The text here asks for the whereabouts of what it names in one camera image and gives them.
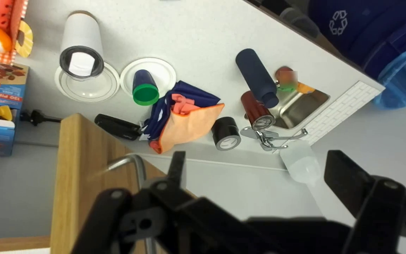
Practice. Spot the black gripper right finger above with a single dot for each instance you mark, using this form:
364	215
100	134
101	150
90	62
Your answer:
376	203

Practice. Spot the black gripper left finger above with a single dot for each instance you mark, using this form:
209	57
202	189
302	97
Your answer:
162	213

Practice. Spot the silver door handle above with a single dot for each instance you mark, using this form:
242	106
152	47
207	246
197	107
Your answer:
141	179

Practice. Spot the wooden cabinet door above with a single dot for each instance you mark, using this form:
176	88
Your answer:
85	152

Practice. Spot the black stapler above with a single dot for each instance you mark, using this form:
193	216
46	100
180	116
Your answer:
118	127

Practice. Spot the black tape roll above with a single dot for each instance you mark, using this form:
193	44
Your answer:
226	134

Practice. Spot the orange and navy cloths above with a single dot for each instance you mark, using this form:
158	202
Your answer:
182	114

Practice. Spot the green and navy cup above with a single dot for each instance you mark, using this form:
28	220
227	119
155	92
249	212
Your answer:
144	88

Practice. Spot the chrome faucet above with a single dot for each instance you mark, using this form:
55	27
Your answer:
271	140

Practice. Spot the dark red bottle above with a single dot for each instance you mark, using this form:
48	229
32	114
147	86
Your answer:
255	112

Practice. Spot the stainless steel sink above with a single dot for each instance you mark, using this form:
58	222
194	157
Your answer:
295	106

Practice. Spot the navy blue water bottle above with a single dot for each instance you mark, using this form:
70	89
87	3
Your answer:
257	78

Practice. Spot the white tumbler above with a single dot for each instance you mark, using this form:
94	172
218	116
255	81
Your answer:
82	48

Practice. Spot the blue recycling bin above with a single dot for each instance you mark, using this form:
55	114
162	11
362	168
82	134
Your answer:
372	35

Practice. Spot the checkered toy food box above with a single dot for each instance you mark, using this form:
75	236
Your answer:
15	34

